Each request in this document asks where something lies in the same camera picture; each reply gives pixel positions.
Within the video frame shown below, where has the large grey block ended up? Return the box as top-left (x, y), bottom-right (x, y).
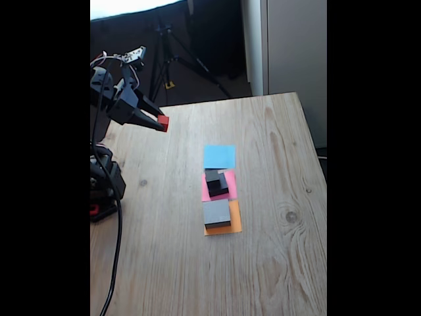
top-left (203, 199), bottom-right (232, 230)

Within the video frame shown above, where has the bright white light panel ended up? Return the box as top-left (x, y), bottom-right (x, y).
top-left (90, 0), bottom-right (185, 21)

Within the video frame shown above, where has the orange paper sheet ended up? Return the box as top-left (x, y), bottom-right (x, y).
top-left (203, 199), bottom-right (243, 237)

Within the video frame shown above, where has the white cabinet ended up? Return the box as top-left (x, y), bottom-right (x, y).
top-left (241, 0), bottom-right (328, 149)

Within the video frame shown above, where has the pink paper sheet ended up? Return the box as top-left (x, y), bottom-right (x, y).
top-left (201, 170), bottom-right (238, 202)

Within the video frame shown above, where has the black camera cable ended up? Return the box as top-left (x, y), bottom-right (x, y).
top-left (91, 59), bottom-right (123, 316)

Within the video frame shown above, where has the medium dark block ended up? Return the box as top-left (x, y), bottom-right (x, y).
top-left (206, 172), bottom-right (230, 198)

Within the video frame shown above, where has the blue paper sheet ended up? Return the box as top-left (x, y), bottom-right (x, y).
top-left (203, 144), bottom-right (237, 171)

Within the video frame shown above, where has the tall black tripod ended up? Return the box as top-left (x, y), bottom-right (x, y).
top-left (147, 19), bottom-right (234, 108)

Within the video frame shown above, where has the small wrist camera board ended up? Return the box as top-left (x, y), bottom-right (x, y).
top-left (120, 45), bottom-right (147, 70)

